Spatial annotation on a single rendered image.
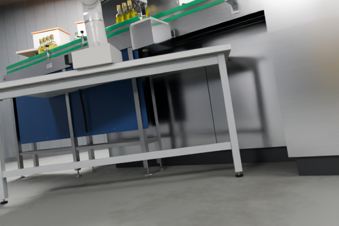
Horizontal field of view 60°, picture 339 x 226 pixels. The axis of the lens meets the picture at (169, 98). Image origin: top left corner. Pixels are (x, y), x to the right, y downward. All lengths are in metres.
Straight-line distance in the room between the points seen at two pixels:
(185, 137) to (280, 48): 1.02
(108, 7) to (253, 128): 1.64
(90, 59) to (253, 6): 1.01
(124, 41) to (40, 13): 3.86
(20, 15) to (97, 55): 4.44
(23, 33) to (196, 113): 4.39
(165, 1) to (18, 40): 4.07
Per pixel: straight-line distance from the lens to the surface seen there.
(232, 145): 1.72
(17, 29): 6.12
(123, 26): 2.26
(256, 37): 2.06
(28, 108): 3.14
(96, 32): 1.90
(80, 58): 1.82
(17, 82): 2.04
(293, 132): 1.62
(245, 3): 1.91
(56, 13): 5.81
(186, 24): 2.04
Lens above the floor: 0.39
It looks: 3 degrees up
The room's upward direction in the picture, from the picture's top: 8 degrees counter-clockwise
